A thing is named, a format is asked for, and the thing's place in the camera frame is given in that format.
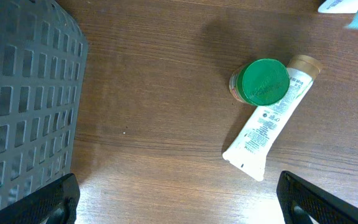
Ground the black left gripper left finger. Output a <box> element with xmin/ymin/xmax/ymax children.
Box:
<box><xmin>0</xmin><ymin>173</ymin><xmax>80</xmax><ymax>224</ymax></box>

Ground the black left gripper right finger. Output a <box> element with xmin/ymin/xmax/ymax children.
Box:
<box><xmin>277</xmin><ymin>170</ymin><xmax>358</xmax><ymax>224</ymax></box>

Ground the white tube package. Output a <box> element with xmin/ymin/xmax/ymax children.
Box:
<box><xmin>223</xmin><ymin>55</ymin><xmax>323</xmax><ymax>181</ymax></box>

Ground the green lid jar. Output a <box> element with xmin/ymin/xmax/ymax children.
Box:
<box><xmin>228</xmin><ymin>58</ymin><xmax>290</xmax><ymax>106</ymax></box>

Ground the white barcode scanner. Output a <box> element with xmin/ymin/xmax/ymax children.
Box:
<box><xmin>318</xmin><ymin>0</ymin><xmax>358</xmax><ymax>14</ymax></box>

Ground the grey plastic basket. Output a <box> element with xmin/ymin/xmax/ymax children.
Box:
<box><xmin>0</xmin><ymin>0</ymin><xmax>88</xmax><ymax>210</ymax></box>

